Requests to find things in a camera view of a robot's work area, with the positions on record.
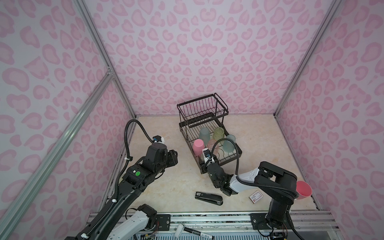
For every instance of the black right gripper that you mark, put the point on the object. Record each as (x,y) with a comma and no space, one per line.
(212,169)

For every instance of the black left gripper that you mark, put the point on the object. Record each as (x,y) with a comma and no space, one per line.
(171,157)

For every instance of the opaque pink cup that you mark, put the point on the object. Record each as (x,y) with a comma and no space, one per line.
(198,146)
(304,190)

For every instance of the teal clear cup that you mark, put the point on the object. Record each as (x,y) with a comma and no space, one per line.
(228,144)
(205,135)

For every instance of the yellow-green clear cup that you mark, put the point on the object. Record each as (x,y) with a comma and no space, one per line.
(219,133)

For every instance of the clear pink plastic cup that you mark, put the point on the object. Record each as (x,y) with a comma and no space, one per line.
(213,147)

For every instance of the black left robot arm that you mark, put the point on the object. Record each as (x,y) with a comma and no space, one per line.
(136,179)

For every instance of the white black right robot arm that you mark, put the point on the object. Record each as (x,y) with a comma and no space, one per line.
(276,182)

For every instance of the black stapler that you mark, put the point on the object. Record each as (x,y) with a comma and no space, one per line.
(209,198)

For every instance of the small red white card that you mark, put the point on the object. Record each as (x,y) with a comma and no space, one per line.
(256,196)

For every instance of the black marker pen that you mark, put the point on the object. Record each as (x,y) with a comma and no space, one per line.
(182,228)

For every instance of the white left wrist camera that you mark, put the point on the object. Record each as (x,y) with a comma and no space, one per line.
(158,139)

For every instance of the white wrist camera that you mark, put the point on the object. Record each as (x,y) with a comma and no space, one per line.
(158,139)
(206,155)

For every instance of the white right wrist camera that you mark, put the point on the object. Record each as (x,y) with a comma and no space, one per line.
(206,155)

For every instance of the black wire dish rack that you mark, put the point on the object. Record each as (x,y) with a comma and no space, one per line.
(202,120)

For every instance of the aluminium frame left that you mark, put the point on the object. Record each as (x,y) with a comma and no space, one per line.
(50,66)

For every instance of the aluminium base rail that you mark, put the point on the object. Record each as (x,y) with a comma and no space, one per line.
(308,225)

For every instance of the aluminium corner frame right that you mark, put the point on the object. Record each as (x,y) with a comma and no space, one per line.
(327,21)

